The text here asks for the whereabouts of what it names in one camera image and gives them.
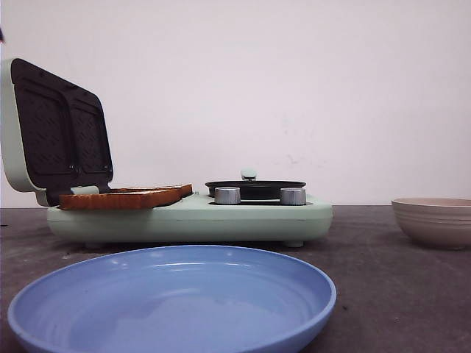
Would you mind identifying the black round frying pan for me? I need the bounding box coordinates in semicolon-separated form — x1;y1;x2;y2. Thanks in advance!
205;168;306;200

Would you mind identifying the silver control knob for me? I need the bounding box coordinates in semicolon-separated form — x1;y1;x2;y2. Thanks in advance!
280;188;307;206
214;187;241;205

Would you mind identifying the silver left control knob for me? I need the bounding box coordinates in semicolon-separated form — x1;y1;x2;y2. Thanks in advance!
214;187;241;205

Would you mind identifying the beige ribbed bowl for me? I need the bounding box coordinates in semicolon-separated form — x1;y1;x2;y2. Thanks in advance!
392;198;470;249

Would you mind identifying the blue plastic plate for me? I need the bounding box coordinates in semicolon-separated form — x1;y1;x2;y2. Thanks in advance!
7;245;336;352

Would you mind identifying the mint green breakfast maker base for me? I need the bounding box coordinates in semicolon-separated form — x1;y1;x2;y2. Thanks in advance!
47;193;333;246

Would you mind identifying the mint green sandwich maker lid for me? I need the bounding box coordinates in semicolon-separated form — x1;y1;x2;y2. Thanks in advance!
1;58;113;207

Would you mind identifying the silver right control knob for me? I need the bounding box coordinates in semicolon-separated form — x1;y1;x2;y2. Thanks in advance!
280;188;307;206

